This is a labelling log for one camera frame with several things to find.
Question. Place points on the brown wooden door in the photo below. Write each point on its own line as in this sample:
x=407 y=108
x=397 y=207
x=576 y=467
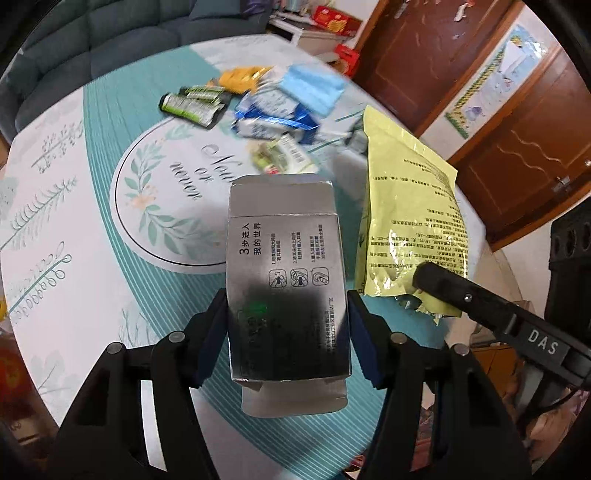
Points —
x=415 y=55
x=521 y=152

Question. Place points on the small red gift bag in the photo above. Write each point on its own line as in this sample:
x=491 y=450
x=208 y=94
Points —
x=348 y=57

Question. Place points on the pale yellow foil bag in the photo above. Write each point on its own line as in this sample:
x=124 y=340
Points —
x=406 y=194

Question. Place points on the white side cabinet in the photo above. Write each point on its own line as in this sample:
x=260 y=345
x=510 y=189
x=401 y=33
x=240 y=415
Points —
x=314 y=39

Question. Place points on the dark blue sofa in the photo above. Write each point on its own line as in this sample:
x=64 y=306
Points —
x=115 y=27

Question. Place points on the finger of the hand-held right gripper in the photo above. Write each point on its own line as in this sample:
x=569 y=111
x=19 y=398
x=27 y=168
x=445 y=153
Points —
x=452 y=288

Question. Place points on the golden yellow snack wrapper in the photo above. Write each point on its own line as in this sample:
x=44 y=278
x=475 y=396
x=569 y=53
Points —
x=240 y=78

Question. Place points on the table with teal tablecloth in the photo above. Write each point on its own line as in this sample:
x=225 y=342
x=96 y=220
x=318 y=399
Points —
x=92 y=207

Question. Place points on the blue white wrapper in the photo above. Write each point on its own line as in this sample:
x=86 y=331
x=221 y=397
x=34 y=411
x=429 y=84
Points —
x=268 y=110

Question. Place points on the large red gift box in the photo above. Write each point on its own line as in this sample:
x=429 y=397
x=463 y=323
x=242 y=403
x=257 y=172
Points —
x=334 y=18

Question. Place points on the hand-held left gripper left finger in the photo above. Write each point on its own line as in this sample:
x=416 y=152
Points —
x=210 y=341

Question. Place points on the small green white packet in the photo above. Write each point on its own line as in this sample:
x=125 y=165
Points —
x=286 y=152

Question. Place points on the silver cardboard box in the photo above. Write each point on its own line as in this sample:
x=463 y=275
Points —
x=286 y=258

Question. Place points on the blue face mask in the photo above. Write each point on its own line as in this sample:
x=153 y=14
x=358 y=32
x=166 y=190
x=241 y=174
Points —
x=309 y=87

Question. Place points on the green black wrapper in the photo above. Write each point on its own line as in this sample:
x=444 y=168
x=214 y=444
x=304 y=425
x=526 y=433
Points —
x=189 y=106

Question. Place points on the red bucket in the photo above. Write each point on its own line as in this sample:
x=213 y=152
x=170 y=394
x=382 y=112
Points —
x=9 y=364

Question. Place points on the giraffe height chart poster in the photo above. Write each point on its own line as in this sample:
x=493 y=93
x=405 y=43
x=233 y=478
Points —
x=498 y=78

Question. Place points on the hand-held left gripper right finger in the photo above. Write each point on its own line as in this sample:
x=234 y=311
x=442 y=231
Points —
x=364 y=341

